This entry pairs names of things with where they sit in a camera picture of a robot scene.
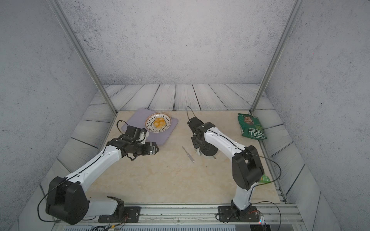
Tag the black round alarm clock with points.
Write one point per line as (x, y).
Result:
(208, 150)

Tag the yellow fruit in bowl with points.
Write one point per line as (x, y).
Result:
(159, 122)

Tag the green snack bag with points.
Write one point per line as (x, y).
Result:
(251, 127)

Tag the green packet behind right arm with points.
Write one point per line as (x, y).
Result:
(264, 179)

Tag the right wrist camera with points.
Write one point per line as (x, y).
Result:
(194, 123)

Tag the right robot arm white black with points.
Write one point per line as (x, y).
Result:
(247, 168)

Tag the patterned bowl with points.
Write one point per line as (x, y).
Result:
(150, 120)

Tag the aluminium corner post right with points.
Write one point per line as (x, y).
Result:
(278, 51)

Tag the aluminium corner post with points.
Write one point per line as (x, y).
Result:
(278, 51)
(64, 23)

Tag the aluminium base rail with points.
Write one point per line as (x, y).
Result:
(197, 217)

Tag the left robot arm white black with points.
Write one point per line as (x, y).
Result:
(66, 199)

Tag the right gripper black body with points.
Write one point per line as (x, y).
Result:
(195, 142)

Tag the small screwdriver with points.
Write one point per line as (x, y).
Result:
(189, 155)

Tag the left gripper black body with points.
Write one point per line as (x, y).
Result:
(140, 148)

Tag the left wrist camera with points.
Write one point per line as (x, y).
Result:
(134, 134)

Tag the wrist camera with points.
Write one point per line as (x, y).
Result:
(134, 134)
(194, 123)

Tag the aluminium corner post left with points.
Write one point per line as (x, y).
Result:
(64, 23)

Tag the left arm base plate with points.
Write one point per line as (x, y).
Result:
(131, 214)

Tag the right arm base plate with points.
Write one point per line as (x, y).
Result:
(228, 214)

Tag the purple mat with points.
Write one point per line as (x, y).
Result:
(138, 120)

